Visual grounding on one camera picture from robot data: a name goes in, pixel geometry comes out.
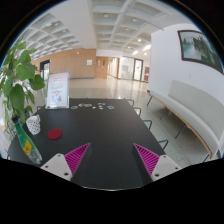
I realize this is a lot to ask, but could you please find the black chair armrest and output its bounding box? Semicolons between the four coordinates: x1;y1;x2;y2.
133;107;142;116

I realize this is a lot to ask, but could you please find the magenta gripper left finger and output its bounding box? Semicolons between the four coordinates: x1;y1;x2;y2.
41;143;90;181

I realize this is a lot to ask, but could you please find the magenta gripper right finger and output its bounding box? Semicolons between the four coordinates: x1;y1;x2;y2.
134;144;181;181

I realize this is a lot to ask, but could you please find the green leafy potted plant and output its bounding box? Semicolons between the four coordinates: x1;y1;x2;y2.
0;38;45;127

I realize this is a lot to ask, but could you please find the red round coaster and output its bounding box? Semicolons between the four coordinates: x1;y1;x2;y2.
48;129;62;140

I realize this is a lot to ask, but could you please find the white patterned mug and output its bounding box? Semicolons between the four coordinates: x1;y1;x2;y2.
26;115;41;135

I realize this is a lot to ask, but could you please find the acrylic sign stand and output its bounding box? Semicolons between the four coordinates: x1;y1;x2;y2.
45;72;70;109

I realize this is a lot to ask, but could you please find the framed landscape painting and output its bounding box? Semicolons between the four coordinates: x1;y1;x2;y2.
178;30;223;73

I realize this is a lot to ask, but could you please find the green plastic water bottle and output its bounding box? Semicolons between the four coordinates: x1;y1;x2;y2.
12;115;42;165

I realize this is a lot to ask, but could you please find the white long bench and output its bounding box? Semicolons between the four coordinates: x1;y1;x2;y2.
149;80;224;157

